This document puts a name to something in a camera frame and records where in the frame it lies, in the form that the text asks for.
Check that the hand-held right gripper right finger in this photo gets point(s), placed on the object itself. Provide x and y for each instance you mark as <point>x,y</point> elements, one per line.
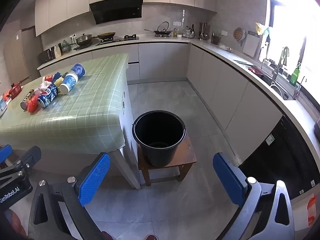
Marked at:
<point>227,180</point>

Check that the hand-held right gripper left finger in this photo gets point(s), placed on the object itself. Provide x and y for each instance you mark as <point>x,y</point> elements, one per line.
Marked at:
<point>96,177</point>

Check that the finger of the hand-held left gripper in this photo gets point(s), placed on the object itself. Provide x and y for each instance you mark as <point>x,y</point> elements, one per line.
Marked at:
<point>5,151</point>
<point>31,155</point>

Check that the white paper towel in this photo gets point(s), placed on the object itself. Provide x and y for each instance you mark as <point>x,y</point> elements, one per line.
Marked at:
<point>44,87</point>

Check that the black plastic bucket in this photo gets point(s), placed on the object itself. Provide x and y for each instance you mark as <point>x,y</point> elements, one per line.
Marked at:
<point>160,132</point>

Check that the yellow sponge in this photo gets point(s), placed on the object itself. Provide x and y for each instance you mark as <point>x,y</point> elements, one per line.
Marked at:
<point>59,82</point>

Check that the white kitchen island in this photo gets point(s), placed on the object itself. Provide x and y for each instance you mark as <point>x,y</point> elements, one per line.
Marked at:
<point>130,152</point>

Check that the white container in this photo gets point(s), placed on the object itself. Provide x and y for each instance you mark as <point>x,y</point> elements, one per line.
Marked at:
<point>3,106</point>

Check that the brown wooden stool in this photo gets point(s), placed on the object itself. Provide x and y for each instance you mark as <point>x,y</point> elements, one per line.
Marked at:
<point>186,158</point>

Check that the red crumpled wrapper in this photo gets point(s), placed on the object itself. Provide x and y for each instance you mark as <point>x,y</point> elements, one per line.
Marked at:
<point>33,104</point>

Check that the brown can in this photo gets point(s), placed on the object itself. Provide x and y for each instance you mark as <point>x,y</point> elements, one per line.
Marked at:
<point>27,99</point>

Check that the person's red shoe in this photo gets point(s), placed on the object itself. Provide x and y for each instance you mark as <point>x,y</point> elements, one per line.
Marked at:
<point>151,237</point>
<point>107,236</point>

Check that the black built-in dishwasher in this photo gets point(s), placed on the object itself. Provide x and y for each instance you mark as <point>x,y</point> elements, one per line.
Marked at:
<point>280,150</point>

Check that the blue soda can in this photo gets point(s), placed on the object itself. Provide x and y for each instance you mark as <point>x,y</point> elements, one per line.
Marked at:
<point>48,96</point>

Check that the red snack packet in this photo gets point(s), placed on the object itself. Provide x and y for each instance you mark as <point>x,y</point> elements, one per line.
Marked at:
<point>13,90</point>

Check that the red paper cup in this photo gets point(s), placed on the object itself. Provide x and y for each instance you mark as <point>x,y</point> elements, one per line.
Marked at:
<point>48,78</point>

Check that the blue paper cup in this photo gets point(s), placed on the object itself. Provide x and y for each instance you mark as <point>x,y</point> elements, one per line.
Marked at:
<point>78,70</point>
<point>68,82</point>

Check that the blue cloth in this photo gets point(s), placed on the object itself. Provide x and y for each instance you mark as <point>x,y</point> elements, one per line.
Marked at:
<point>57,75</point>

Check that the grey kitchen counter cabinets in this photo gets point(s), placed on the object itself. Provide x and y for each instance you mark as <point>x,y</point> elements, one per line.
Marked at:
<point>225,80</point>

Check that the black countertop appliance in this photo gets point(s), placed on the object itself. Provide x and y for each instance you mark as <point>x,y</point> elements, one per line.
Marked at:
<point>46,55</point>

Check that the kitchen sink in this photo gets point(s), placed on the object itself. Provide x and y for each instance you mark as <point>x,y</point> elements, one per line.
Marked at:
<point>277,86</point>

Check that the white jug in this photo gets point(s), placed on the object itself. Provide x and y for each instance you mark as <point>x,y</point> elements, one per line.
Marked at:
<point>58,51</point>

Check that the small metal tap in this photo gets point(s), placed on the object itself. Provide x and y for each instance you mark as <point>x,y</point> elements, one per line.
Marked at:
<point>297,91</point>

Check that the green ceramic vase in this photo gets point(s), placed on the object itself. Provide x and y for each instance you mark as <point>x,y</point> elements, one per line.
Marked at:
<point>66,47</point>

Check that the red dish rack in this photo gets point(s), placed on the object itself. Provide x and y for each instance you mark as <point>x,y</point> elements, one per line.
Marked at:
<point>257,70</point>

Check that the green bottle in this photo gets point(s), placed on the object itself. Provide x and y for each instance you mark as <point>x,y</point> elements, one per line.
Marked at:
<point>295,76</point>

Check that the wok with lid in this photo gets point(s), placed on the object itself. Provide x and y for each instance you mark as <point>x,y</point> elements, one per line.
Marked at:
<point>84,39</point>

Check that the white cutting board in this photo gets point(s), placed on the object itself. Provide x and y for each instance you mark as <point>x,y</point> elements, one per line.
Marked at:
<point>251,45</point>

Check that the metal kitchen faucet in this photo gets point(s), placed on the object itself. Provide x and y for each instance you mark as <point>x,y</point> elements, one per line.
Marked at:
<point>283,55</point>

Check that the black gas stove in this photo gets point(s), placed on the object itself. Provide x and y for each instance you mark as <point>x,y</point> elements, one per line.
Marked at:
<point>120,40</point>

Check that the dark chopstick holder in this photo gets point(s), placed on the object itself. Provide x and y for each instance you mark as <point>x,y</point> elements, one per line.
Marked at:
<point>215,39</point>

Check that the black frying pan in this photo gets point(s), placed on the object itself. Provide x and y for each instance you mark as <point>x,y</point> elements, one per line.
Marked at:
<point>107,35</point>

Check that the round strainer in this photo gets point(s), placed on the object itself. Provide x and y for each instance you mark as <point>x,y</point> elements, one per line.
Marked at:
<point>239,34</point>

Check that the utensil rack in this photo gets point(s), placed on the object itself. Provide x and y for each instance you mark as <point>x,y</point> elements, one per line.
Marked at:
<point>202,31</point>

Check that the dark glass bottle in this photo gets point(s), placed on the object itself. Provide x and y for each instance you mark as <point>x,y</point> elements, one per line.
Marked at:
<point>192,31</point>

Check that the yellow cloth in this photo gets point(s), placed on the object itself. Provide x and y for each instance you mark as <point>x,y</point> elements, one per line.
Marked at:
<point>260,28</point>

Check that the yellow oil bottle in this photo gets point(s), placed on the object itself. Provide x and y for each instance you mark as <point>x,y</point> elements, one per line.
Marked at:
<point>176,33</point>

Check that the pan with glass lid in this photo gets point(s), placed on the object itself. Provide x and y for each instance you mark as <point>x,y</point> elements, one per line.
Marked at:
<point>163,32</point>

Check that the black range hood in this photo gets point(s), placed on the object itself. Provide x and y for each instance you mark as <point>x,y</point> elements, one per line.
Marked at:
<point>116,11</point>

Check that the kitchen window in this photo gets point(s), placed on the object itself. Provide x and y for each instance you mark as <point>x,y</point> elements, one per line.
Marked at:
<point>295,17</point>

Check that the white wall socket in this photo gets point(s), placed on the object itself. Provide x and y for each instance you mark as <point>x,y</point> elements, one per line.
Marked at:
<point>73,35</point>

